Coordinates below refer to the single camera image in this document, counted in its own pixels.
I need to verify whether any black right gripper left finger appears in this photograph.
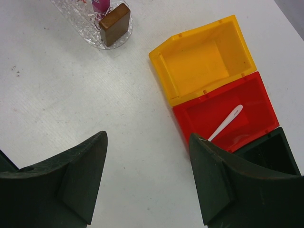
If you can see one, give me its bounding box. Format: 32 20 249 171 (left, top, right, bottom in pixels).
0 131 108 228

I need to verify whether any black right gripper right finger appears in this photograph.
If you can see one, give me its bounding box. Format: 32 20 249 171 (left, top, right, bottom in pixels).
189 133 304 228

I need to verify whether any clear textured acrylic tray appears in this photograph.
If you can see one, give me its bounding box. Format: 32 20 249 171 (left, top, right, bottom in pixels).
52 0 133 50

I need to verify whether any pink toothpaste tube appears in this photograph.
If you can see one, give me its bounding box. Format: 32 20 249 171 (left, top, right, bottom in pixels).
92 0 110 13

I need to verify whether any black plastic bin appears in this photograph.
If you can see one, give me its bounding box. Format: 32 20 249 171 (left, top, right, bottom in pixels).
234 127 301 176

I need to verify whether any red plastic bin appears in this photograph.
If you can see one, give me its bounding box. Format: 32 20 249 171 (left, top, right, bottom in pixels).
172 72 279 152

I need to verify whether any yellow plastic bin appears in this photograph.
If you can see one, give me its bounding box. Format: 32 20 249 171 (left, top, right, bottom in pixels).
149 15 257 107

